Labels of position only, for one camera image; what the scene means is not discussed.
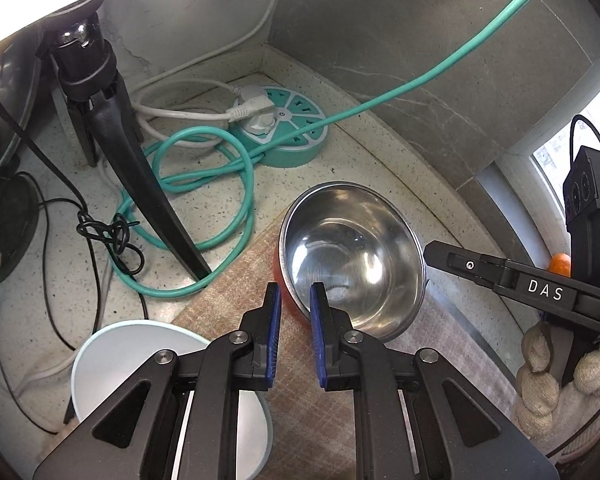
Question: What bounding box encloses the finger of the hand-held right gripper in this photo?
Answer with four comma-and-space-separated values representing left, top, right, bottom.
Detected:
423, 241, 511, 288

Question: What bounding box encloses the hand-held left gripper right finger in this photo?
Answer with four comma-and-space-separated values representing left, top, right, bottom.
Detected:
310, 281, 561, 480

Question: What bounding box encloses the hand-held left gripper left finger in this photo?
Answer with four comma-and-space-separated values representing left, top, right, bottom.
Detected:
32, 282, 283, 480

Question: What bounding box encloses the red steel-lined bowl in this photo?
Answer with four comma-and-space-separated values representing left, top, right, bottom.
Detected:
271, 181, 427, 343

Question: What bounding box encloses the person's right hand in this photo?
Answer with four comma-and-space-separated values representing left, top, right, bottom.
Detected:
515, 325, 600, 461

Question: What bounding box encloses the light blue bowl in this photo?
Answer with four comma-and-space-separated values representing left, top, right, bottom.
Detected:
70, 320, 273, 480

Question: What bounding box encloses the teal round power strip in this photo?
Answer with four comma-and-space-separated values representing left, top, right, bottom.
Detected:
228, 85, 329, 168

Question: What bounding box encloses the white plug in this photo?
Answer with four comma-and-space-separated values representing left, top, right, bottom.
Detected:
230, 86, 276, 136

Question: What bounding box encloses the black tripod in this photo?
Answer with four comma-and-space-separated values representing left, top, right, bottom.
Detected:
45, 7, 212, 281

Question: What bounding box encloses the black round device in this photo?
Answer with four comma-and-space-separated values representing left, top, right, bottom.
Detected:
0, 167, 40, 286

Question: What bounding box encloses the grey window frame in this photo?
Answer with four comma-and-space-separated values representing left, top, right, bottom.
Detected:
495, 105, 581, 261

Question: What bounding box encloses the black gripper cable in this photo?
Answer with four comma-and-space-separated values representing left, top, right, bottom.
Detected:
570, 115, 600, 171

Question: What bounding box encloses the teal power cable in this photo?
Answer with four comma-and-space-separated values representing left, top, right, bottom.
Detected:
112, 0, 561, 297

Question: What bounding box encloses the thin black cable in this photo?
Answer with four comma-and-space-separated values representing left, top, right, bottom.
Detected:
0, 65, 153, 436

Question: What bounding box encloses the thin white cable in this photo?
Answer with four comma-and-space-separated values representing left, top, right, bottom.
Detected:
2, 360, 78, 396

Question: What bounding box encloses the white power cable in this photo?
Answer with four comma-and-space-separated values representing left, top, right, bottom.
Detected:
97, 0, 281, 181

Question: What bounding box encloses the ring light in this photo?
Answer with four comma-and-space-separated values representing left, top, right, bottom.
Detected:
0, 0, 201, 56

